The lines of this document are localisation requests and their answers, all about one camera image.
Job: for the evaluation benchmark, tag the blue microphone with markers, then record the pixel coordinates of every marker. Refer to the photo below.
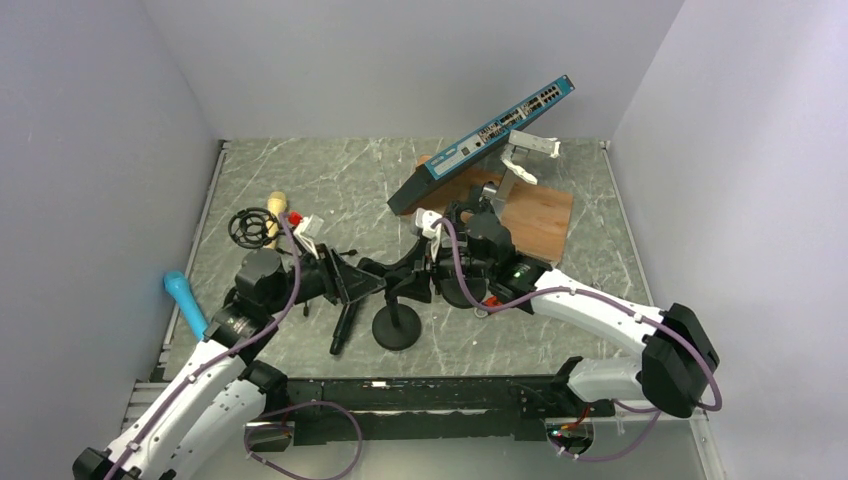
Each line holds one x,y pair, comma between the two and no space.
177,286

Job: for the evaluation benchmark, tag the cream yellow microphone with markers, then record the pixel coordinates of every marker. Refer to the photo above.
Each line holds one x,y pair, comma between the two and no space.
276,204

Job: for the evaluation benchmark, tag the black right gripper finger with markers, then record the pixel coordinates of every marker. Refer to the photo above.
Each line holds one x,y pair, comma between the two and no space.
415,287
416,256

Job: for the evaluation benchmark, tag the blue network switch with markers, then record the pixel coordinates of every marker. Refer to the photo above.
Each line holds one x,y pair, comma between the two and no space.
447,164

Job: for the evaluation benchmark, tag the red handled adjustable wrench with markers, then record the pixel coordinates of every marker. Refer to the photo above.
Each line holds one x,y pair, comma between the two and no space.
489,303

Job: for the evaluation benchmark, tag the black round base stand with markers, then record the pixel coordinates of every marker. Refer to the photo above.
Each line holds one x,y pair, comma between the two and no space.
395,327

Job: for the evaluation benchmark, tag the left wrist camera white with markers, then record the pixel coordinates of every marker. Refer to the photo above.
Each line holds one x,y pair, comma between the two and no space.
305,229

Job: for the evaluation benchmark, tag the black microphone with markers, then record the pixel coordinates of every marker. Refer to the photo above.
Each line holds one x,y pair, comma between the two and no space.
343,327

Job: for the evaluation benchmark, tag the white metal bracket stand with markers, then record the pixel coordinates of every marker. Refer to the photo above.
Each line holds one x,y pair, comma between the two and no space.
520,146

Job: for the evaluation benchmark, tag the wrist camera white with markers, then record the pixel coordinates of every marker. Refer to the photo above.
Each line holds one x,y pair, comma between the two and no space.
305,229
428,221

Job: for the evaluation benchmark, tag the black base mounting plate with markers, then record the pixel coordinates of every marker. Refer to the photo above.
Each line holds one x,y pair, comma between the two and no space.
522,408

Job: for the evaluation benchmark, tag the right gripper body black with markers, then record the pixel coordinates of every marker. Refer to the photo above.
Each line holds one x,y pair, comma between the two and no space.
457,261

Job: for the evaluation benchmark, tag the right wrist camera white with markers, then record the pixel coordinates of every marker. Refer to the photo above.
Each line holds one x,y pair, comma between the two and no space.
428,221

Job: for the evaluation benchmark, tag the wooden board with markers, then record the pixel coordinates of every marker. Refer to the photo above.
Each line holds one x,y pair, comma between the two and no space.
537,216

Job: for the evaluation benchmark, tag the black tripod shock mount stand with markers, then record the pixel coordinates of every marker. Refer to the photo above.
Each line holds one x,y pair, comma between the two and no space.
252,228

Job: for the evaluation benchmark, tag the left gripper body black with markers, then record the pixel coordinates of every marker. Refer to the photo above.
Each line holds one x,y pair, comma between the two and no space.
320,278

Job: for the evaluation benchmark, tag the black shock mount desk stand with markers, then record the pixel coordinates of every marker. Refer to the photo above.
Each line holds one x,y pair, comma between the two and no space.
460,213

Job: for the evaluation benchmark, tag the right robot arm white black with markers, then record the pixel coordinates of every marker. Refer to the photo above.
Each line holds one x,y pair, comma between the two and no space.
670,361

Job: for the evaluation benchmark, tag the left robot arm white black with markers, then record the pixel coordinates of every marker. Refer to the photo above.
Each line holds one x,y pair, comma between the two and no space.
223,385

